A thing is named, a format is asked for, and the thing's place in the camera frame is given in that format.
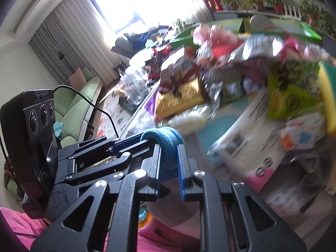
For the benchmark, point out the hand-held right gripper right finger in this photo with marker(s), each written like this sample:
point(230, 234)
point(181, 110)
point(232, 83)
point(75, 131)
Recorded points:
point(182, 183)

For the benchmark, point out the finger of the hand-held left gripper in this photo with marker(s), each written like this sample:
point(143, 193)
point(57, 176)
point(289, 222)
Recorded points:
point(105, 169)
point(126, 143)

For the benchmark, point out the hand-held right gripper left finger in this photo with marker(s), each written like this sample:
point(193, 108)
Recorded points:
point(157, 189)

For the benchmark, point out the blue terry cloth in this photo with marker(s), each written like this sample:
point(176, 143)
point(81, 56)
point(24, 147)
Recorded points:
point(165, 139)

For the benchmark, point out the white fluffy towel pack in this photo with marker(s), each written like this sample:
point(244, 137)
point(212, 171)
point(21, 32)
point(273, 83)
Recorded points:
point(186, 122)

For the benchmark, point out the patterned floor mat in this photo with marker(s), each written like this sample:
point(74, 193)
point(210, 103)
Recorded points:
point(113, 118)

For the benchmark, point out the black round table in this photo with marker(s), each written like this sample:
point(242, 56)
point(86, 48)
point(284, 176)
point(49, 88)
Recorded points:
point(130, 103)

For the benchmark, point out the person's pink clothing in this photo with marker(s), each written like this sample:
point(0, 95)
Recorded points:
point(162, 237)

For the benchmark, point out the green sofa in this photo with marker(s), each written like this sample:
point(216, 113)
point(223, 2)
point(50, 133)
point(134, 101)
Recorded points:
point(76, 105)

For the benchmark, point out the yellow sponge block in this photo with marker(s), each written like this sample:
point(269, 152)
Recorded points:
point(178, 99)

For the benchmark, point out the white and pink paper pack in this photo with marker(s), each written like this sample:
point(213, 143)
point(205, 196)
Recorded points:
point(249, 131)

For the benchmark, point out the red printed bag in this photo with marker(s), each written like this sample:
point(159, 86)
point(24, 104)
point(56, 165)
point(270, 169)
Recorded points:
point(158, 60)

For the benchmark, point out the dark armchair with clothes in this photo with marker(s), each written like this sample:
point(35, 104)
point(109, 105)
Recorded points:
point(126, 44)

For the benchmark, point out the colourful printed plastic bag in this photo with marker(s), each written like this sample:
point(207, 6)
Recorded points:
point(181, 60)

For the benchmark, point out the beige curtains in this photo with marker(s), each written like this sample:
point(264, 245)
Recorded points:
point(65, 36)

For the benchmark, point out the grey woven pouch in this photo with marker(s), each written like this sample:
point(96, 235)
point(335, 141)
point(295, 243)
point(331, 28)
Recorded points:
point(221, 76)

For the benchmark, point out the large green box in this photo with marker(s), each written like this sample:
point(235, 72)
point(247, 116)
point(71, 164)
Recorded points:
point(183, 35)

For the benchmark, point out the small colourful printed pack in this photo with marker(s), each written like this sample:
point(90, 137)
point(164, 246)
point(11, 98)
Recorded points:
point(302, 134)

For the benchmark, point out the pink fluffy ornament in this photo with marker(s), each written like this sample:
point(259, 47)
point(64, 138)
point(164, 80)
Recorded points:
point(212, 35)

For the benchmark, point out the window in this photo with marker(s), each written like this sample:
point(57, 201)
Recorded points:
point(136, 2)

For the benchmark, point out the green snack bag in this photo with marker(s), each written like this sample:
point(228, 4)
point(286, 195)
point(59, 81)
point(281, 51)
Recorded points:
point(294, 97)

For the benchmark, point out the silver foil bag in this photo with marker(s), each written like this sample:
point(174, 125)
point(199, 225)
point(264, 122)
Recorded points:
point(257, 47)

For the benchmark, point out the red decoration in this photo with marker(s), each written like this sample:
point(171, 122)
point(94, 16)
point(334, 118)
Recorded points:
point(214, 1)

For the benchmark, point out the yellow sponge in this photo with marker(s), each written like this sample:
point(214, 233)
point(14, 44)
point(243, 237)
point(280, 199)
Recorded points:
point(328, 92)

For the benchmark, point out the small white fence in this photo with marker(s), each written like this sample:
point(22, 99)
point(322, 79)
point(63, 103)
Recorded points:
point(292, 11)

